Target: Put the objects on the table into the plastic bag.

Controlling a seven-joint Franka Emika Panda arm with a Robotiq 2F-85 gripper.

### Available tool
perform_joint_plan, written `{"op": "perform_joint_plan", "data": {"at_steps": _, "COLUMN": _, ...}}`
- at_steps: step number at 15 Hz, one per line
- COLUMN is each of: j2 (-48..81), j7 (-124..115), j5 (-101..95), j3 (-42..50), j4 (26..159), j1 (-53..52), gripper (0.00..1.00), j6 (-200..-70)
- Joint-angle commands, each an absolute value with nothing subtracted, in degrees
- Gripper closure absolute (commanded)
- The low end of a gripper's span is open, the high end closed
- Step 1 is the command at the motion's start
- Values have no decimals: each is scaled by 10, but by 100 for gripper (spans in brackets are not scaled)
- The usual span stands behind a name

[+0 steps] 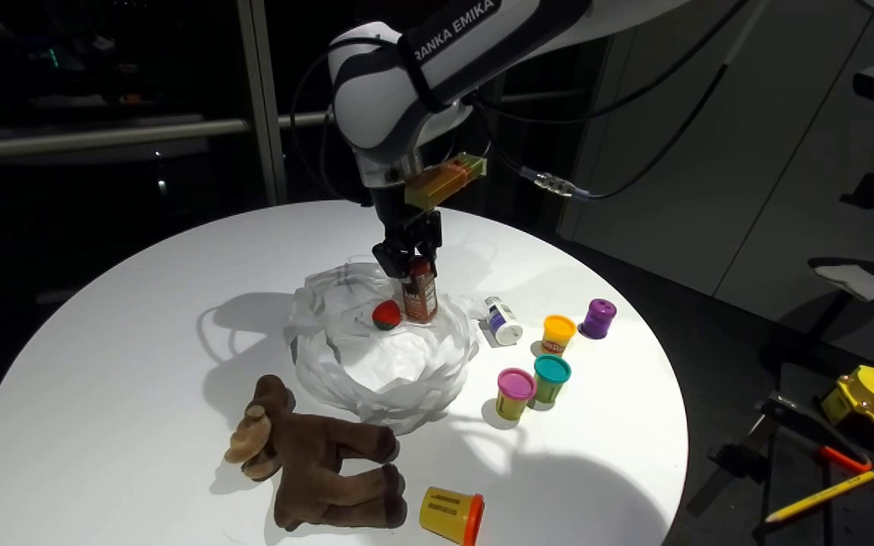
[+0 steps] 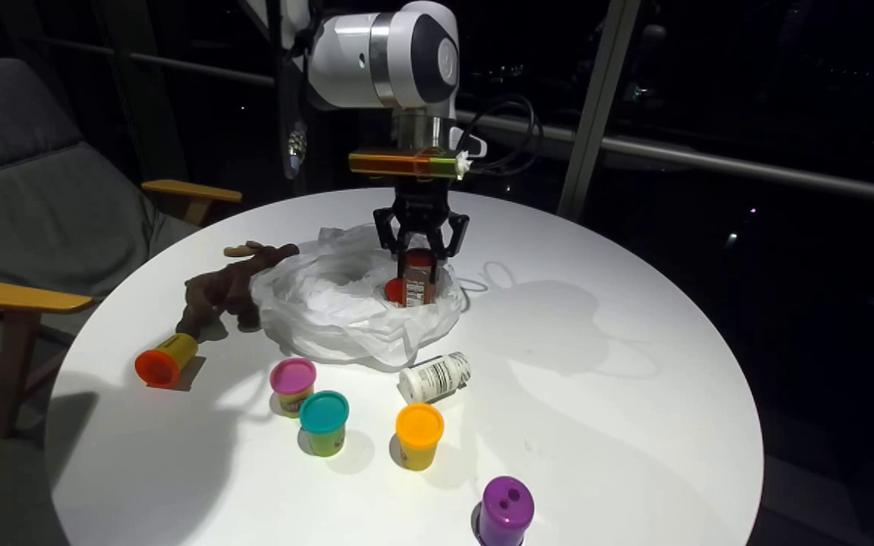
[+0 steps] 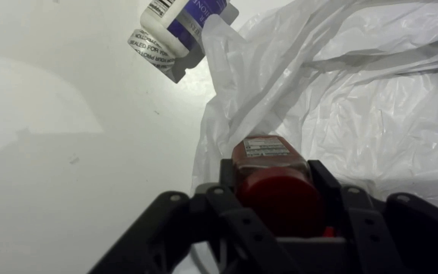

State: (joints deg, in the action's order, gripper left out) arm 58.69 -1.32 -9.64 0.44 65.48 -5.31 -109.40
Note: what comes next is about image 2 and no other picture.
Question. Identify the brown moose plush toy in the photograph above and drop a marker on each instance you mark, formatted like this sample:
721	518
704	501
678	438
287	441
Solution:
223	290

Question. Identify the purple container with holed lid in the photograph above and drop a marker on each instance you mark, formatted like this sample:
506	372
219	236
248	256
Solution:
506	504

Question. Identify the tub with magenta lid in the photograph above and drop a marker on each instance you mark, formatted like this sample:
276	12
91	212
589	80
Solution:
294	379

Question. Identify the tub with teal lid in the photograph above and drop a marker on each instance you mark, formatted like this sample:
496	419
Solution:
324	414

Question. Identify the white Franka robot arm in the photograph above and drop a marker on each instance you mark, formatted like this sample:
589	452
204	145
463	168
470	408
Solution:
387	56

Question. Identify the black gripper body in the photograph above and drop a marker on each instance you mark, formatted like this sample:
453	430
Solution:
423	206

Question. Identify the grey window railing bar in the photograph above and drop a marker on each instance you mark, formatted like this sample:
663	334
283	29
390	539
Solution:
760	172

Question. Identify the clear small jar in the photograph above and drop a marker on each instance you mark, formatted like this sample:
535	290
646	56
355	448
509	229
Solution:
434	377

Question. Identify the grey armchair with wooden armrests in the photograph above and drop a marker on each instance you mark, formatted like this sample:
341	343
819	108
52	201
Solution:
45	212

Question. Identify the yellow tub with orange lid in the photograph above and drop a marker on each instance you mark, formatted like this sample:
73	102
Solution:
165	364

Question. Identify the spice bottle with orange cap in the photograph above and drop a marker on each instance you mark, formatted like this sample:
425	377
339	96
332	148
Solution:
419	270

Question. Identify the brown green wrist camera box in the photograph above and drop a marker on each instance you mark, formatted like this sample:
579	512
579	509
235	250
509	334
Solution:
401	164

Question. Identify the white plastic bag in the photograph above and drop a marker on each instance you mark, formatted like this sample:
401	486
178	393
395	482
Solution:
326	303

